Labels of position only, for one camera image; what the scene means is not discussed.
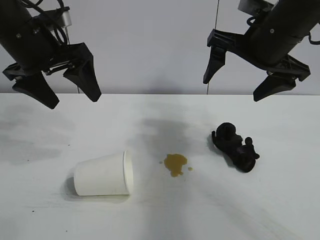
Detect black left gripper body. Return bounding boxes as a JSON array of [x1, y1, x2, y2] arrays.
[[2, 21, 95, 81]]

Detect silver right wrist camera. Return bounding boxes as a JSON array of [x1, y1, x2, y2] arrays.
[[238, 0, 271, 13]]

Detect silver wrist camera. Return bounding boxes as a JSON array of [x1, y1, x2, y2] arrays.
[[238, 0, 271, 13], [60, 8, 73, 28]]

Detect brown liquid spill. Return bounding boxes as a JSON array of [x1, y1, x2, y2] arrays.
[[158, 153, 194, 178]]

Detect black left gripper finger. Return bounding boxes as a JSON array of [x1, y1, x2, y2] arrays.
[[12, 72, 60, 110], [63, 56, 102, 103]]

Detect white paper cup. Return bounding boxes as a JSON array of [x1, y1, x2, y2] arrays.
[[73, 149, 135, 197]]

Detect black cloth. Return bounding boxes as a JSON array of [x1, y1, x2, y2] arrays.
[[211, 122, 260, 173]]

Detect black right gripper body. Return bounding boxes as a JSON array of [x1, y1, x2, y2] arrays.
[[207, 8, 312, 82]]

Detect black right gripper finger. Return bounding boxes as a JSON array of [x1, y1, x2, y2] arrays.
[[202, 46, 227, 85], [253, 73, 297, 102]]

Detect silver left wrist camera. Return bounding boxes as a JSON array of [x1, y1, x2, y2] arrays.
[[60, 8, 73, 28]]

